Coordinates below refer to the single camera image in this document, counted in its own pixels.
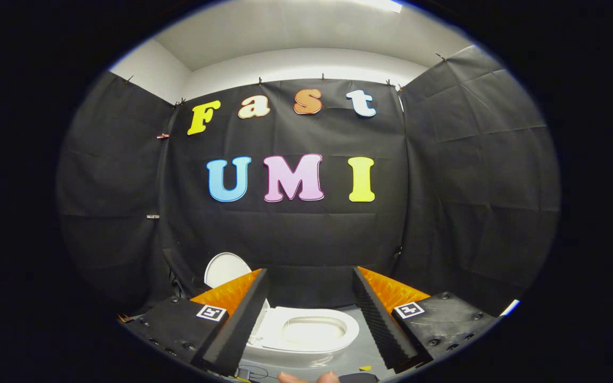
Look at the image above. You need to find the black backdrop cloth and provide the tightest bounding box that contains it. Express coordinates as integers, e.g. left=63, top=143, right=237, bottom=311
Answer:
left=56, top=45, right=561, bottom=320

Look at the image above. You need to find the white toilet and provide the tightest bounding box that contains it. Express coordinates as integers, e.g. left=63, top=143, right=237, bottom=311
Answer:
left=240, top=298, right=361, bottom=369

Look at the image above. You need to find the thin black cable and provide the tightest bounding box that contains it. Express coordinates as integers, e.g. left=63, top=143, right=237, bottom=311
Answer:
left=234, top=364, right=271, bottom=382

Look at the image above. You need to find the row of black cloth clips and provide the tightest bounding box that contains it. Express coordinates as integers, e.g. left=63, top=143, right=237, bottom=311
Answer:
left=123, top=52, right=447, bottom=107

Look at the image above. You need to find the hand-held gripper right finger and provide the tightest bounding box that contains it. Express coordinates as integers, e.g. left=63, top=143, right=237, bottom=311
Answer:
left=351, top=266, right=500, bottom=373

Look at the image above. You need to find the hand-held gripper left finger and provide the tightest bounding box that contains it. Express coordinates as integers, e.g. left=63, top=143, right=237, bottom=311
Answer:
left=125, top=268, right=270, bottom=378

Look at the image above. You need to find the black stand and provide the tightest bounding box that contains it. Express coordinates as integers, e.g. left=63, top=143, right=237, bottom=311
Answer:
left=163, top=248, right=188, bottom=299

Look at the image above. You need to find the white toilet lid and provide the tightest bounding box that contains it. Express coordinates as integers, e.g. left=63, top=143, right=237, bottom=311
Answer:
left=204, top=252, right=254, bottom=291

